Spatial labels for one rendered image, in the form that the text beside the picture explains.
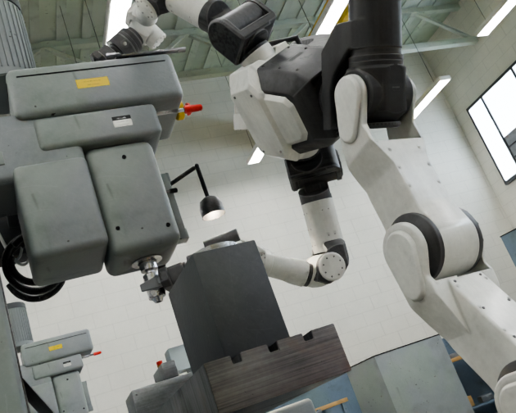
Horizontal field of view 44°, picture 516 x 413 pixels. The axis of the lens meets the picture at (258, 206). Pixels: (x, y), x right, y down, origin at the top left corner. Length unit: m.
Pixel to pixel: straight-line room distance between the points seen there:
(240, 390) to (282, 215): 8.53
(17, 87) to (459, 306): 1.24
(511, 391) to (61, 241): 1.06
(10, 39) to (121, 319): 6.72
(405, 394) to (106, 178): 4.68
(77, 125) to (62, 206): 0.24
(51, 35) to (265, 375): 7.96
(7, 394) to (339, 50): 1.00
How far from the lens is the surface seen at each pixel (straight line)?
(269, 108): 1.57
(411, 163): 1.37
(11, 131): 1.79
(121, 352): 8.37
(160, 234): 1.69
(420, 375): 6.21
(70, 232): 1.65
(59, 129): 1.78
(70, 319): 8.44
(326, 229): 1.75
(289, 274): 1.72
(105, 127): 1.79
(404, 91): 1.42
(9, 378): 1.44
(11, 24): 2.04
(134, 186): 1.74
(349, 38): 1.41
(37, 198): 1.68
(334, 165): 1.74
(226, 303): 1.07
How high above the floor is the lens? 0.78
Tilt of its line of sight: 19 degrees up
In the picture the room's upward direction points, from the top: 20 degrees counter-clockwise
